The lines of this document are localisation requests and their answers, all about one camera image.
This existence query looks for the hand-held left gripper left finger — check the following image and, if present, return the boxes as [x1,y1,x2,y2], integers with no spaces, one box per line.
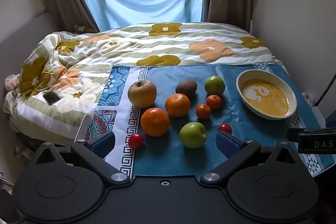
[34,131,132,187]

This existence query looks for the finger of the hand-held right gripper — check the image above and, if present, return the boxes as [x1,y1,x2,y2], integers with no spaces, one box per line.
[287,127,336,154]

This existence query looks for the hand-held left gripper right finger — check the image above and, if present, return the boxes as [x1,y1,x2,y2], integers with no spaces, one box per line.
[201,131,298,187]

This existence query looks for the red cherry tomato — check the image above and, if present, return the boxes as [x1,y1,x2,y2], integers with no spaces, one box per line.
[128,133,144,149]
[218,123,233,135]

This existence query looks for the large green apple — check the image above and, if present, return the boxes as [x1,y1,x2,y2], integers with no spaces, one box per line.
[180,122,207,149]

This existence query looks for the large orange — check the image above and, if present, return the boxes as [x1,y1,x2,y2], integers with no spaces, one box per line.
[141,107,170,137]
[165,93,191,118]

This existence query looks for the cream and yellow bowl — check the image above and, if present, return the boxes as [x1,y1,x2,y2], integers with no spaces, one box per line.
[236,69,298,120]

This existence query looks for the yellow wrinkled apple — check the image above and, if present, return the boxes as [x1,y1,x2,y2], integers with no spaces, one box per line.
[127,79,157,108]

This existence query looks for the brown kiwi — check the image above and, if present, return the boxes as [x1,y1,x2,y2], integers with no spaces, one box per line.
[175,80,198,98]

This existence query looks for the person's dark blue trousers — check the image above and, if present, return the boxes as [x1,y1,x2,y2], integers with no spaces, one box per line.
[325,111,336,130]

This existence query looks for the small tangerine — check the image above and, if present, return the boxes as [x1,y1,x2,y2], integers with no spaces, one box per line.
[196,104,212,120]
[206,94,222,110]

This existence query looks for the white crumpled cloth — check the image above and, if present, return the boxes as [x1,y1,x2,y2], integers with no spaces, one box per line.
[301,91,315,107]

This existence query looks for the small green apple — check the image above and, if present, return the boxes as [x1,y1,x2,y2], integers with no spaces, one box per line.
[204,75,226,95]

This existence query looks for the black smartphone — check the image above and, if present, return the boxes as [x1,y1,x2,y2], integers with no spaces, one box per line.
[43,91,60,105]

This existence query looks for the blue patterned tablecloth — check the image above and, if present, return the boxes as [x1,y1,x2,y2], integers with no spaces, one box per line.
[85,63,335,178]

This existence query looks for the floral striped blanket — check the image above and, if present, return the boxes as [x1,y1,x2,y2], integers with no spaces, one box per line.
[4,22,285,146]

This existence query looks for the white patterned pillow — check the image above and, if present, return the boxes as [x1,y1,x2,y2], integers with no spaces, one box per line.
[4,74,21,92]

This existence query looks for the floral pillow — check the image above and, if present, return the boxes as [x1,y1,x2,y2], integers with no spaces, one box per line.
[73,25,99,34]

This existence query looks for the beige padded headboard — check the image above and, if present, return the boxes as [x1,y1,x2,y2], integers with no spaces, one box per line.
[0,13,58,111]

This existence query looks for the white frame bar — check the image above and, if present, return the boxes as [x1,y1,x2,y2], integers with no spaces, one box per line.
[311,106,327,132]
[74,114,91,143]

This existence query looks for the black cable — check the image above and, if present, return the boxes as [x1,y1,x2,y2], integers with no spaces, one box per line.
[313,73,336,107]

